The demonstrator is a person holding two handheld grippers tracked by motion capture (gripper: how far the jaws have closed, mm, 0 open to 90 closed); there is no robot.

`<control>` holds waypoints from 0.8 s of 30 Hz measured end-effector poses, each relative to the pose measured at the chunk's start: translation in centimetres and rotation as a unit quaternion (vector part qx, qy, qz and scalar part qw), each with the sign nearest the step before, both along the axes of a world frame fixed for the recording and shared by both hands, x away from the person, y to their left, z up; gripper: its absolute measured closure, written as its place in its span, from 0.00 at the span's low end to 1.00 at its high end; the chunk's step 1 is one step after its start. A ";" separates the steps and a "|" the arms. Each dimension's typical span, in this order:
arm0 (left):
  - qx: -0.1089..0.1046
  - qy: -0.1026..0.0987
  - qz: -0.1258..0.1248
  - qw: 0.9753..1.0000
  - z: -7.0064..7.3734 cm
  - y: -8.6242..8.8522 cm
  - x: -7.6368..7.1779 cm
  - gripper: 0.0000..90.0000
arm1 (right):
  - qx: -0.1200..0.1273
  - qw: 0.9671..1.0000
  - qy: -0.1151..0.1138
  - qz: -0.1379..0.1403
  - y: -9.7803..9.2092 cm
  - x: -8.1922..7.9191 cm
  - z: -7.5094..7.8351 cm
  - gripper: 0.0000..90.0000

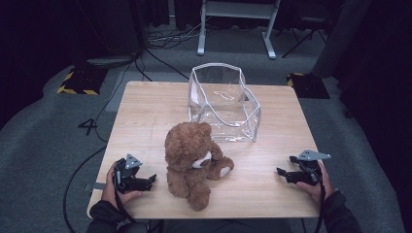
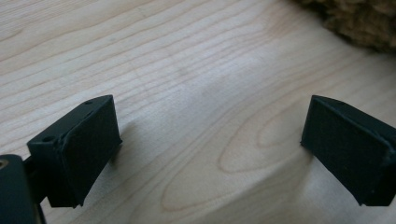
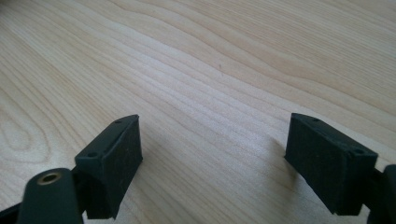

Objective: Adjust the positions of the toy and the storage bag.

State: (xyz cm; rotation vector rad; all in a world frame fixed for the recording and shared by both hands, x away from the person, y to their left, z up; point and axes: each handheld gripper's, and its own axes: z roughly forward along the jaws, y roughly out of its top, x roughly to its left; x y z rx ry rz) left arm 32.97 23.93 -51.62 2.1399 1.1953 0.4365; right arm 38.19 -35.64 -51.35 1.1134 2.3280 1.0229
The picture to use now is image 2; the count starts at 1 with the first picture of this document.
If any brown fluffy plush cloth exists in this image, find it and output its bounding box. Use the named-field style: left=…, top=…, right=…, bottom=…
left=291, top=0, right=396, bottom=54

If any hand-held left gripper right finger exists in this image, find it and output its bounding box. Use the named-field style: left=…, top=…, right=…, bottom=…
left=300, top=94, right=396, bottom=207

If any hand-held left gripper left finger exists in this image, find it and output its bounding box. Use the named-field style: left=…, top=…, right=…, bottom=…
left=23, top=94, right=123, bottom=209

